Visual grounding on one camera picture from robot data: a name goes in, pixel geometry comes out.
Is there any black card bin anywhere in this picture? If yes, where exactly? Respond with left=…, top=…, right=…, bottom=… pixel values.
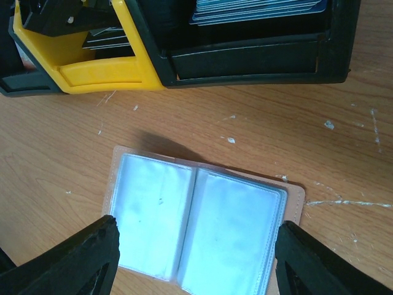
left=126, top=1, right=360, bottom=88
left=1, top=39, right=63, bottom=97

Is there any yellow middle card bin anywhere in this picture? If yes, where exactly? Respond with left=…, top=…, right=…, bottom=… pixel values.
left=10, top=1, right=164, bottom=94

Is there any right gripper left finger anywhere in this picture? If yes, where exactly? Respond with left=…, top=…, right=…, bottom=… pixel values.
left=1, top=215, right=120, bottom=294

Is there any pink leather card holder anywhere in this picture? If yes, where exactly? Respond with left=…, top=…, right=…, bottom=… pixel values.
left=103, top=146, right=305, bottom=294

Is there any right black card bin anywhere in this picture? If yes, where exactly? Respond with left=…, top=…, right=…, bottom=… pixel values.
left=126, top=1, right=360, bottom=88

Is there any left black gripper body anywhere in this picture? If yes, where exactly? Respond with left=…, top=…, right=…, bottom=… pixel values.
left=18, top=0, right=119, bottom=37

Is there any left black card bin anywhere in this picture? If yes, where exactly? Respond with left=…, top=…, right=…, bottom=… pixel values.
left=1, top=39, right=63, bottom=97

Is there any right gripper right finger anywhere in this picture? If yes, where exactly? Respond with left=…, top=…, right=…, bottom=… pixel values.
left=275, top=221, right=392, bottom=294

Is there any blue card stack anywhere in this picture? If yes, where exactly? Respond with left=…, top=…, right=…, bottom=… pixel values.
left=189, top=0, right=328, bottom=26

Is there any black card stack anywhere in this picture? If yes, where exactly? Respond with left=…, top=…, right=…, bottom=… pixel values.
left=82, top=27, right=130, bottom=50

